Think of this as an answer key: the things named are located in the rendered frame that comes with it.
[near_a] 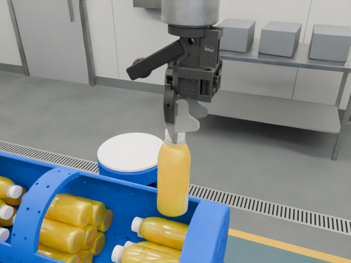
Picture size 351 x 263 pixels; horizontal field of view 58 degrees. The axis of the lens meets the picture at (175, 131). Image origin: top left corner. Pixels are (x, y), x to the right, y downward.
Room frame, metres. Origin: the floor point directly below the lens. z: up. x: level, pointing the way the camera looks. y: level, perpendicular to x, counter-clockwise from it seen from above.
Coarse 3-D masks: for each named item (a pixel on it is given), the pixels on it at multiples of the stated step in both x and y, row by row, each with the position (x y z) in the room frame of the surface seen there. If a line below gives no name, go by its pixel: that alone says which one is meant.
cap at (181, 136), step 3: (165, 132) 0.53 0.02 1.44; (165, 135) 0.52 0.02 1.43; (168, 135) 0.52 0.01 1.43; (180, 135) 0.51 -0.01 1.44; (183, 135) 0.52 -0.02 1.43; (168, 138) 0.52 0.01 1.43; (177, 138) 0.51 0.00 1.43; (180, 138) 0.51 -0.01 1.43; (183, 138) 0.52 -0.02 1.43; (171, 141) 0.51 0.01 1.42; (177, 141) 0.51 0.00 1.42; (180, 141) 0.51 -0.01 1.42
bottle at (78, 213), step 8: (56, 200) 0.63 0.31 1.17; (64, 200) 0.63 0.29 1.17; (72, 200) 0.63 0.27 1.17; (80, 200) 0.63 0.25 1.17; (48, 208) 0.62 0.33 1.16; (56, 208) 0.61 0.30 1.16; (64, 208) 0.61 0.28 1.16; (72, 208) 0.61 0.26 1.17; (80, 208) 0.60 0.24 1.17; (88, 208) 0.63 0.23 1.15; (48, 216) 0.61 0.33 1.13; (56, 216) 0.60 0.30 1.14; (64, 216) 0.60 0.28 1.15; (72, 216) 0.59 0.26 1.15; (80, 216) 0.59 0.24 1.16; (88, 216) 0.62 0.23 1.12; (72, 224) 0.59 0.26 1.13; (80, 224) 0.58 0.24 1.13
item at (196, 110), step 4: (180, 96) 0.54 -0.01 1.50; (188, 100) 0.55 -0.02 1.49; (192, 100) 0.55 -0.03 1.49; (196, 100) 0.54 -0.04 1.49; (192, 104) 0.55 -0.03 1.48; (196, 104) 0.55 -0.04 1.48; (200, 104) 0.54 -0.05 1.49; (192, 108) 0.55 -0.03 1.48; (196, 108) 0.55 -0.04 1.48; (200, 108) 0.54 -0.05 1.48; (204, 108) 0.54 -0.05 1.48; (192, 112) 0.55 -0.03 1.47; (196, 112) 0.55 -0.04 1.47; (200, 112) 0.54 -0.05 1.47; (204, 112) 0.54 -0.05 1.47; (196, 116) 0.55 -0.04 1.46; (200, 116) 0.55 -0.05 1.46; (204, 116) 0.54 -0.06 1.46
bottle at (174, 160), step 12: (168, 144) 0.51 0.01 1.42; (180, 144) 0.51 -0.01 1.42; (168, 156) 0.50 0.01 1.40; (180, 156) 0.50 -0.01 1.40; (168, 168) 0.49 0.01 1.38; (180, 168) 0.49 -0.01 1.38; (168, 180) 0.49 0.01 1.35; (180, 180) 0.49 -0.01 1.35; (168, 192) 0.48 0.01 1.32; (180, 192) 0.49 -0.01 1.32; (168, 204) 0.48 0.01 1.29; (180, 204) 0.48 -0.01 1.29; (168, 216) 0.48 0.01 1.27
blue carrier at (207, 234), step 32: (0, 160) 0.87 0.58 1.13; (32, 160) 0.75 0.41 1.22; (32, 192) 0.60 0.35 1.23; (64, 192) 0.79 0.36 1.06; (96, 192) 0.76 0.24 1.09; (128, 192) 0.71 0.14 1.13; (32, 224) 0.53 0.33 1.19; (128, 224) 0.70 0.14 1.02; (192, 224) 0.49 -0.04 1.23; (224, 224) 0.54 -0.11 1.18; (0, 256) 0.53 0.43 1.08; (32, 256) 0.50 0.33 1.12; (96, 256) 0.63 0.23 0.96; (192, 256) 0.43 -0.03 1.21; (224, 256) 0.59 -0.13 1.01
